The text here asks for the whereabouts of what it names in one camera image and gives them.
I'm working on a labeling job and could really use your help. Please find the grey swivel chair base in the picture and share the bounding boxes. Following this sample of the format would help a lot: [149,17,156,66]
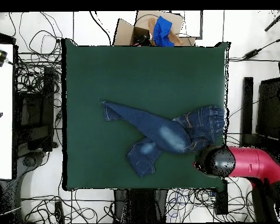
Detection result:
[15,150,48,187]

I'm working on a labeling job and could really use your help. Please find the black flat panel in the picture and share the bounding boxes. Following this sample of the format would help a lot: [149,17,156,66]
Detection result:
[255,76,280,141]

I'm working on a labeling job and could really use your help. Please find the black upright bar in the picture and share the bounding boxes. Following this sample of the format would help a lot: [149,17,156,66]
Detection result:
[239,76,254,148]

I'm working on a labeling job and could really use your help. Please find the blue denim jeans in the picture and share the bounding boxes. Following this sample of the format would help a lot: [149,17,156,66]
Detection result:
[101,100,226,178]

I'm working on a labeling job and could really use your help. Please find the black equipment stand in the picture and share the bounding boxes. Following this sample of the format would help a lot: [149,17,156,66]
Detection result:
[15,66,58,152]

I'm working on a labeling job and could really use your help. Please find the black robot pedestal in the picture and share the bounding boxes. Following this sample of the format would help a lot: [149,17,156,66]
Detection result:
[113,189,169,223]

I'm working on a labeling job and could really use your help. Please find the white side table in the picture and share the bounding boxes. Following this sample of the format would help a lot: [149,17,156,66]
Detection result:
[0,43,14,180]

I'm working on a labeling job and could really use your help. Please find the black cable bundle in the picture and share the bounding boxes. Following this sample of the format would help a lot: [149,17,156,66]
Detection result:
[165,187,216,222]
[8,11,64,95]
[20,188,116,223]
[225,132,243,148]

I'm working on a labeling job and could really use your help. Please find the bright blue cloth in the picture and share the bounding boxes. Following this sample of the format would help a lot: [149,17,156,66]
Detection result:
[152,15,176,47]

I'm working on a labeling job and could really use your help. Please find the black power strip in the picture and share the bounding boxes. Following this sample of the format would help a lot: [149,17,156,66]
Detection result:
[54,200,65,223]

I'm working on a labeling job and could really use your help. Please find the black rod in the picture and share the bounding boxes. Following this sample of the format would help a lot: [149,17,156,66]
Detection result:
[264,10,280,32]

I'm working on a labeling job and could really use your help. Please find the brown cardboard box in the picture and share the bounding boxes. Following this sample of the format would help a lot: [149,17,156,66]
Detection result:
[113,10,197,47]

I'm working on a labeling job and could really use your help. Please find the black rectangular box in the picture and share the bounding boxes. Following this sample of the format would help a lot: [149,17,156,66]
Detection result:
[214,178,229,215]

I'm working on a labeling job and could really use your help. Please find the dark green table cloth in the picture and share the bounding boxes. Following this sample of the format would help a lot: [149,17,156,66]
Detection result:
[61,38,230,191]

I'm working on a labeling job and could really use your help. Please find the black power adapter cable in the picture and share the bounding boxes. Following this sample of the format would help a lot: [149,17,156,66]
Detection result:
[228,34,280,62]

